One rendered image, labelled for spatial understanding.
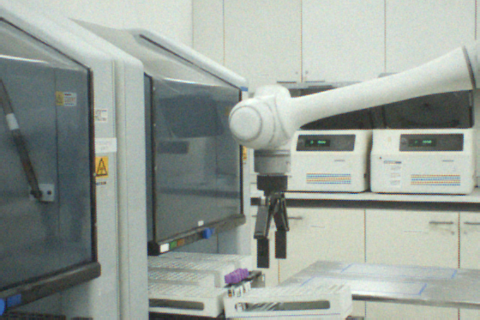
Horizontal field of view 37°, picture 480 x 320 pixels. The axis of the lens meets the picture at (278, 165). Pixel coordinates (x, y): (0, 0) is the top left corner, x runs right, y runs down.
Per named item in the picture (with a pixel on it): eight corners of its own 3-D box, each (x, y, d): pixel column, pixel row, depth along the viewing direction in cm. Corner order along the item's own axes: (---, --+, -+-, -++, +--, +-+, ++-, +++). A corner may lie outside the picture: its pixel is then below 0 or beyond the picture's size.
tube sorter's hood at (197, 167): (-14, 247, 190) (-21, 8, 187) (108, 220, 248) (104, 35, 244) (159, 256, 174) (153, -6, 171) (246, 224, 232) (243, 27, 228)
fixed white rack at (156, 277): (104, 297, 200) (103, 275, 200) (123, 289, 210) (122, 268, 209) (201, 304, 191) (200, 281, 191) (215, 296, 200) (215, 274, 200)
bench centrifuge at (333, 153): (268, 192, 416) (267, 81, 413) (302, 184, 474) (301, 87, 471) (362, 194, 397) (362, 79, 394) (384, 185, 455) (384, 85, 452)
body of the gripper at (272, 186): (281, 175, 166) (281, 214, 167) (291, 173, 174) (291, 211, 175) (251, 174, 169) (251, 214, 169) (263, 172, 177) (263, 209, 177)
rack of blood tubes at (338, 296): (225, 323, 172) (222, 298, 172) (240, 312, 182) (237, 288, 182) (344, 319, 163) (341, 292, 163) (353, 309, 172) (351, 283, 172)
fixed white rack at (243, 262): (155, 275, 229) (155, 256, 229) (170, 269, 239) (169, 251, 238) (242, 280, 220) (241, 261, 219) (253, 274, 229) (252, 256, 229)
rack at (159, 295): (109, 313, 182) (108, 289, 182) (129, 304, 192) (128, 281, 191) (215, 323, 173) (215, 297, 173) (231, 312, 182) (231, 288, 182)
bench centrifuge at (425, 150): (369, 194, 397) (369, 70, 393) (387, 185, 456) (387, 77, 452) (472, 196, 380) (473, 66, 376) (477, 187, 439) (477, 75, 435)
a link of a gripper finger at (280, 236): (274, 231, 178) (275, 230, 179) (274, 258, 179) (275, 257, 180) (285, 231, 178) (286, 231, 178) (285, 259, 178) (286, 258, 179)
